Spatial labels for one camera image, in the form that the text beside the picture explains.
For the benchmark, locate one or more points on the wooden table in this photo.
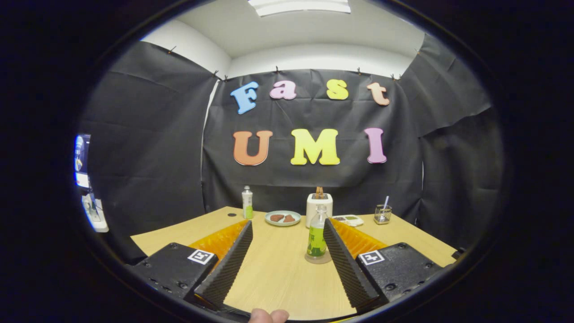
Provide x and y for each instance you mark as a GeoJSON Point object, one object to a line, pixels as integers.
{"type": "Point", "coordinates": [278, 278]}

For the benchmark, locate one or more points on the black table clamp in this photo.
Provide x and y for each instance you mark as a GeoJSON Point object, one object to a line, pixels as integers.
{"type": "Point", "coordinates": [458, 253]}

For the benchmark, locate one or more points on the round brown coaster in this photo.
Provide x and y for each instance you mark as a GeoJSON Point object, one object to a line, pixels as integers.
{"type": "Point", "coordinates": [314, 260]}

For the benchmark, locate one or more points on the white toaster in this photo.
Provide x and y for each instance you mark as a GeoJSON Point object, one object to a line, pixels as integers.
{"type": "Point", "coordinates": [326, 204]}

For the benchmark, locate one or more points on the small white bottle green label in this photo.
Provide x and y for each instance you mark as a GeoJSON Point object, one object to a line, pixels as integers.
{"type": "Point", "coordinates": [247, 202]}

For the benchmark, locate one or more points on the white straw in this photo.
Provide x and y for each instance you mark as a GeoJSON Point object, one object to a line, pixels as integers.
{"type": "Point", "coordinates": [386, 202]}

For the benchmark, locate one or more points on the brown food piece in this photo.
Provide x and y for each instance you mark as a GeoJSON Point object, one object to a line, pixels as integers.
{"type": "Point", "coordinates": [276, 218]}
{"type": "Point", "coordinates": [289, 219]}

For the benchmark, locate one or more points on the clear juice bottle green label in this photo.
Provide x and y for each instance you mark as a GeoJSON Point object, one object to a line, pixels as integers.
{"type": "Point", "coordinates": [316, 242]}

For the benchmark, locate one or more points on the white divided snack dish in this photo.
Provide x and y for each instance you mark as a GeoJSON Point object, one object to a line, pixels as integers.
{"type": "Point", "coordinates": [352, 220]}

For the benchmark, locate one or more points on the computer monitor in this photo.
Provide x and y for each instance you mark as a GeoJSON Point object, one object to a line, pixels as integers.
{"type": "Point", "coordinates": [92, 211]}

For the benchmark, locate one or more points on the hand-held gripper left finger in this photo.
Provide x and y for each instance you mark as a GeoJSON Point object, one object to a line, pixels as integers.
{"type": "Point", "coordinates": [226, 273]}

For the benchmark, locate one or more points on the pale green plate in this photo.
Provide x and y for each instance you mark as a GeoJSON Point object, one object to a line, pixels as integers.
{"type": "Point", "coordinates": [282, 224]}

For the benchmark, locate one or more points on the ceiling light panel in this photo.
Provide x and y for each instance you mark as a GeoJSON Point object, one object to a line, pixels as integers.
{"type": "Point", "coordinates": [298, 6]}

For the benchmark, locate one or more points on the toast slice in toaster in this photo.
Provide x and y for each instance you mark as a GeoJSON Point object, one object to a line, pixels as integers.
{"type": "Point", "coordinates": [319, 193]}

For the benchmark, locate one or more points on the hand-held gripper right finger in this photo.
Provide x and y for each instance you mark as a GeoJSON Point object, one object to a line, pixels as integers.
{"type": "Point", "coordinates": [347, 273]}

